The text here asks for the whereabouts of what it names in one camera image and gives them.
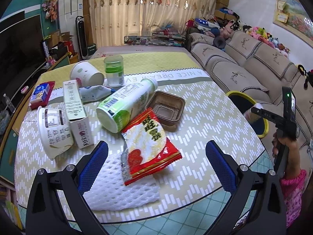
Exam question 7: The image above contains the blue and red packet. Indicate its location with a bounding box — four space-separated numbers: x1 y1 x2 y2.
30 81 56 110

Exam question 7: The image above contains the blue and white sachet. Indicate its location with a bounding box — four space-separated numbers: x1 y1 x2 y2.
79 85 116 103

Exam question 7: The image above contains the dark blue neck pillow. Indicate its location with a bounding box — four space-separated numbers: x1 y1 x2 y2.
213 37 227 51

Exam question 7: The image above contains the green and white canister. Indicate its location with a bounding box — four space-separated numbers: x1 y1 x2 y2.
96 78 158 133

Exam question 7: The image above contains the cluttered low glass table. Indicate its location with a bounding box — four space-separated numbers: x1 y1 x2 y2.
123 35 187 47

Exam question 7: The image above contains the white standing air conditioner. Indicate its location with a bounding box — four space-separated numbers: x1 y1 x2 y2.
58 0 85 35

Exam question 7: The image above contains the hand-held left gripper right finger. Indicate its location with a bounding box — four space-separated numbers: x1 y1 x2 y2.
205 141 286 235

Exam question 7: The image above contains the clear water bottle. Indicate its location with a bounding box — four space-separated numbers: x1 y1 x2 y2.
2 94 15 113

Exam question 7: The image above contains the white paper cup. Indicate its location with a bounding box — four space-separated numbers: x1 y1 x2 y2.
70 61 105 87

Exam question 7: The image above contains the pile of plush toys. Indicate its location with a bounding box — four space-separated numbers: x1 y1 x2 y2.
219 19 292 55

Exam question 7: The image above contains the artificial flower bunch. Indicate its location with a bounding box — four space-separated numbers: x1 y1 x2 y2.
42 0 58 22

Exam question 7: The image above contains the black and yellow plush toy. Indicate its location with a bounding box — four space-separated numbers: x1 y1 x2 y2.
295 64 313 89

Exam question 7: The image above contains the black television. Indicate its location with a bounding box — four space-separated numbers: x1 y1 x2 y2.
0 15 47 97

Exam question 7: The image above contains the stack of cardboard boxes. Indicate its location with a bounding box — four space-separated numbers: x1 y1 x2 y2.
214 0 237 22

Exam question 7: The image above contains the framed flower painting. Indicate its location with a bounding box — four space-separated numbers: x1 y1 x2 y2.
272 0 313 42

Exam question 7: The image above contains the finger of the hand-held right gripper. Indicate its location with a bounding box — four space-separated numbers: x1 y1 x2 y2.
250 106 285 128

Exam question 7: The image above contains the black tower fan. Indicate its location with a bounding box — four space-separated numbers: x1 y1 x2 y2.
75 16 87 60

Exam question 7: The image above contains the cream embroidered curtain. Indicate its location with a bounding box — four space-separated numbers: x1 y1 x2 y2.
87 0 223 52

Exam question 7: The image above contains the white foam net sleeve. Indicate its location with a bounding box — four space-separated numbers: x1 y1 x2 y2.
83 152 160 211

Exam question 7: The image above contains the person's right hand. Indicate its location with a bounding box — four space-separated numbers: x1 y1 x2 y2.
272 132 301 178

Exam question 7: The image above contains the brown plastic tray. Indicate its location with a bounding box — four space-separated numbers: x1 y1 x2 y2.
147 90 185 128

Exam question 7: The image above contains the white printed paper bowl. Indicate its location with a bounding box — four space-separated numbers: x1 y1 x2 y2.
37 106 74 161

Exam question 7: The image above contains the white carton box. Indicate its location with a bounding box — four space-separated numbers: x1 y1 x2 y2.
63 80 93 149

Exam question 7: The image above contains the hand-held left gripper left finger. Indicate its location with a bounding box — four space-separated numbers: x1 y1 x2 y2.
26 141 110 235

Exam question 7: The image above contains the patterned tablecloth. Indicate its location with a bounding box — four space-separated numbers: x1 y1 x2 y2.
13 51 274 226

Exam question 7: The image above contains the clear jar with green lid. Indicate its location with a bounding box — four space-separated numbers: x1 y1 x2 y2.
104 55 124 87

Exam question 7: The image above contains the black bin with yellow rim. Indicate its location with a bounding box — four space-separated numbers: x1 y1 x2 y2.
225 90 269 138

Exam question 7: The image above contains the red snack packet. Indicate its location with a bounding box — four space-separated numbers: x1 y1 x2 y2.
121 108 183 186

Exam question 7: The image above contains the beige sofa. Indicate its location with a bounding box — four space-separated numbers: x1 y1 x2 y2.
189 29 313 177

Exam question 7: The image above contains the person's right forearm pink sleeve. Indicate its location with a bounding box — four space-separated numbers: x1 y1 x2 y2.
280 169 308 229

